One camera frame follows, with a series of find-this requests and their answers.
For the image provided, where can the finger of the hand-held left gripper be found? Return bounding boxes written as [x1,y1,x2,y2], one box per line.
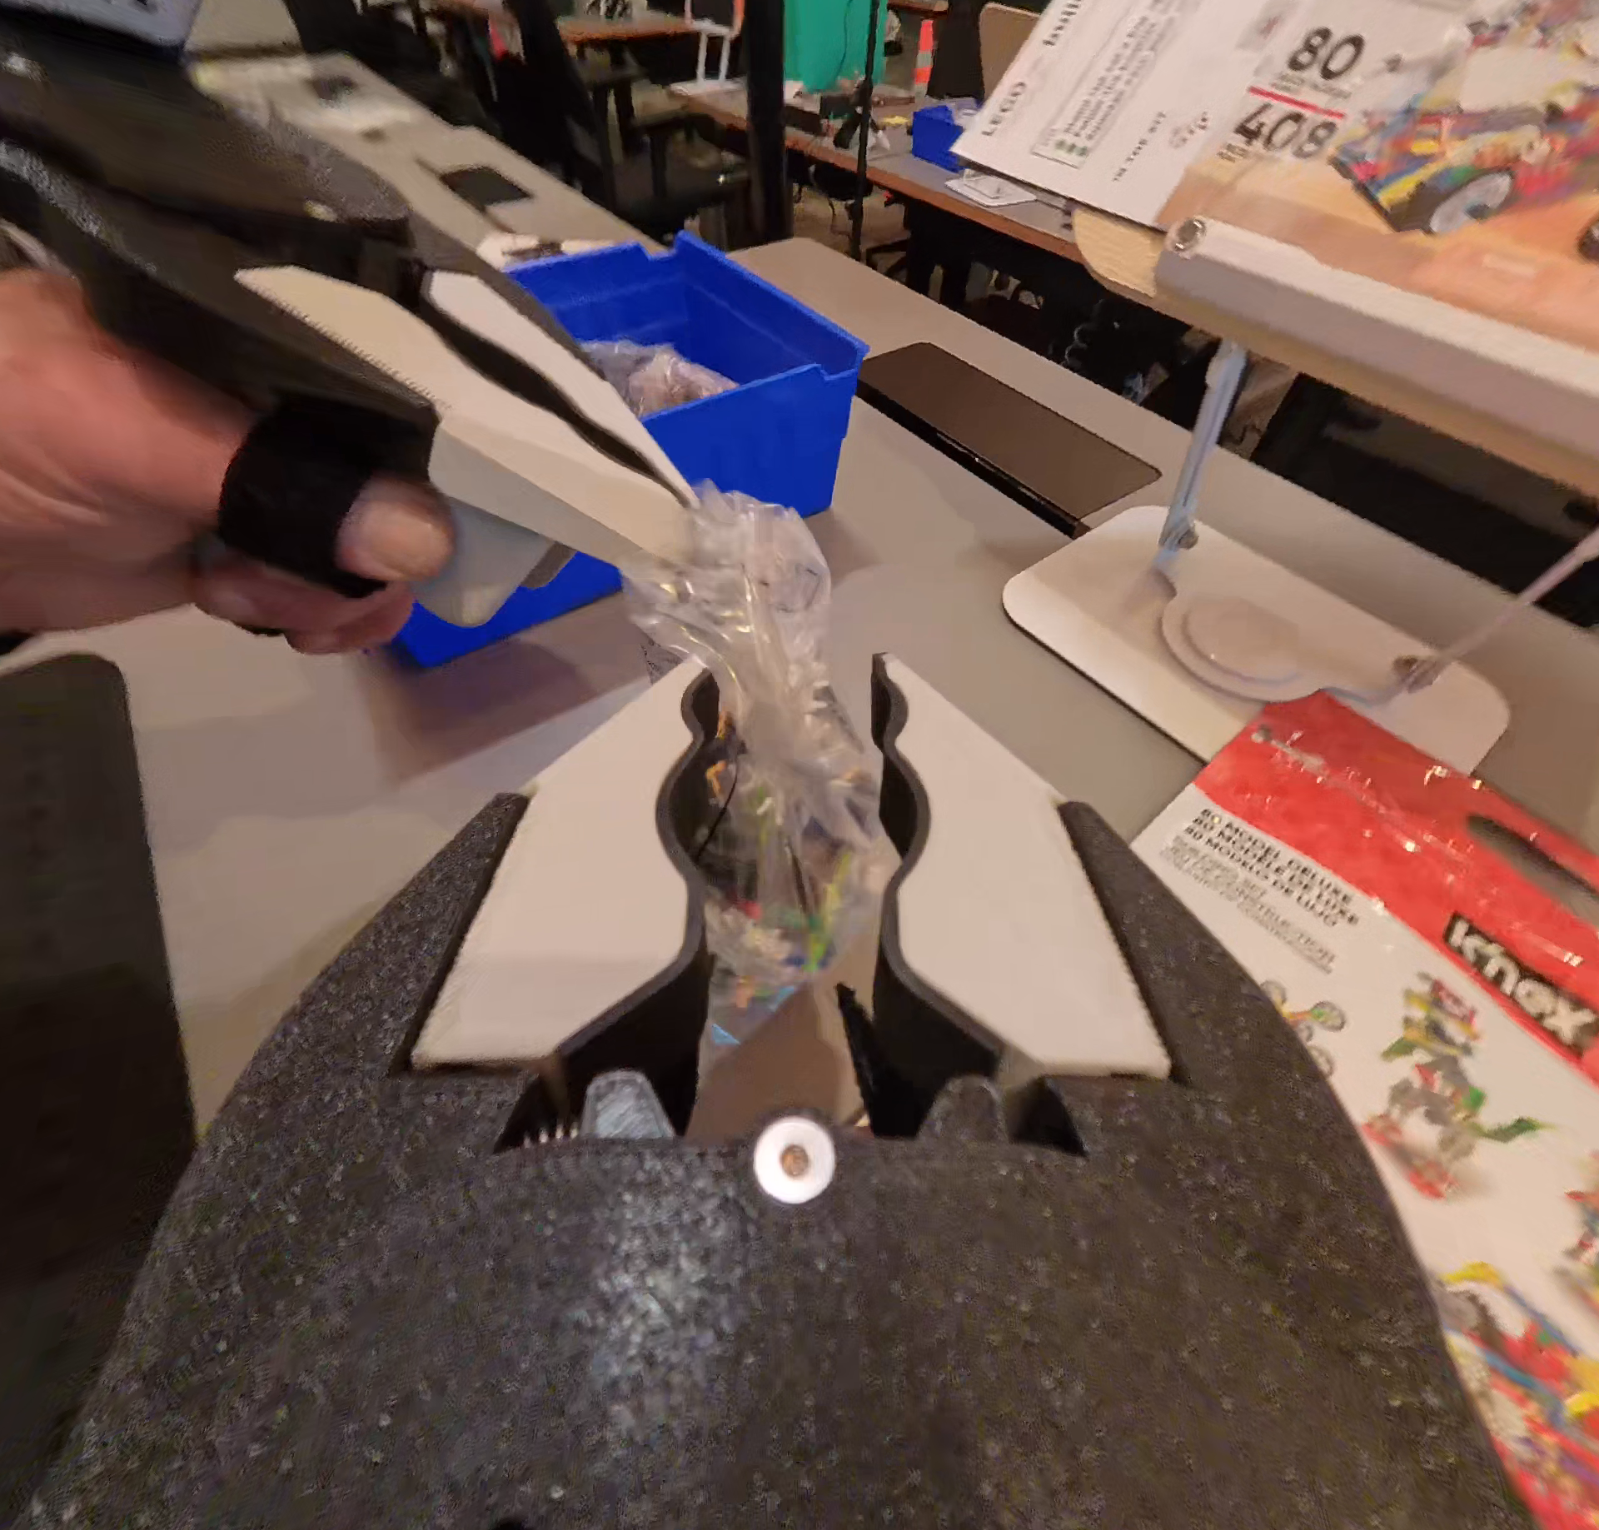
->
[420,272,699,511]
[235,263,702,629]

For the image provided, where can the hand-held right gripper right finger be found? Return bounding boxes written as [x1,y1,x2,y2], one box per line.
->
[836,654,1172,1134]

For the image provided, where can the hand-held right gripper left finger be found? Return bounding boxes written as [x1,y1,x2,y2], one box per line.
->
[410,661,715,1134]

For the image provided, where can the blue plastic bin with sticker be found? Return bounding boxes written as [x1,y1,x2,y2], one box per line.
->
[392,231,868,670]

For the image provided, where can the clear bag of rods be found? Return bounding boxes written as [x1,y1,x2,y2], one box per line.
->
[617,486,897,1047]

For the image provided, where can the colourful printed toy package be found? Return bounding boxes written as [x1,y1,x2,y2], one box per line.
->
[1129,693,1599,1530]

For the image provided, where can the person's left hand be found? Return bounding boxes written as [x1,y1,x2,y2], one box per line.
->
[0,268,460,657]

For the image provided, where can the clear bag of orange pieces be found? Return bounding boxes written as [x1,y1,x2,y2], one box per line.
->
[579,341,740,424]

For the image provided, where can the black metal pole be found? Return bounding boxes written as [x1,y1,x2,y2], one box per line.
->
[742,0,792,245]

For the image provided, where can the white book stand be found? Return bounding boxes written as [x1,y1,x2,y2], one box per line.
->
[1002,206,1599,772]

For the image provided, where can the long grey background table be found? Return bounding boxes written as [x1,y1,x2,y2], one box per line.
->
[674,81,1088,268]

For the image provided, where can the small blue bin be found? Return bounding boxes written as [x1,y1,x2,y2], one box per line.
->
[909,104,983,174]

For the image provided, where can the black table inset panel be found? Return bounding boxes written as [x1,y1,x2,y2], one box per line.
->
[854,343,1163,538]

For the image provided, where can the white printed instruction sheet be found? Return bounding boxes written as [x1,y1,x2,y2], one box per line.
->
[949,0,1375,231]

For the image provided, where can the colourful instruction booklet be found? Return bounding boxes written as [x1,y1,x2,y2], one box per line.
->
[1173,0,1599,349]

